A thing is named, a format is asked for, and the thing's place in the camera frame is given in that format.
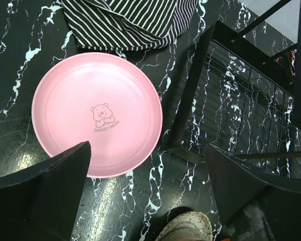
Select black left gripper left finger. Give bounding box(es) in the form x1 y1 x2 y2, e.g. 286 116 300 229
0 142 91 240

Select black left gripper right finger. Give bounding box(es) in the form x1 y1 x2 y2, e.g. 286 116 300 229
204 145 301 240

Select black metal dish rack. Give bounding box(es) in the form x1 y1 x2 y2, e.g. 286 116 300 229
167 1 301 179

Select beige speckled bowl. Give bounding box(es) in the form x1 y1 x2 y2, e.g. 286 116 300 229
156 211 213 241

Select pink round plate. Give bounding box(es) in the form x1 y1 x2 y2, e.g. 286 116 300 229
32 52 163 178

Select black white striped cloth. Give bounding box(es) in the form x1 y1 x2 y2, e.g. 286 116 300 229
62 0 198 51

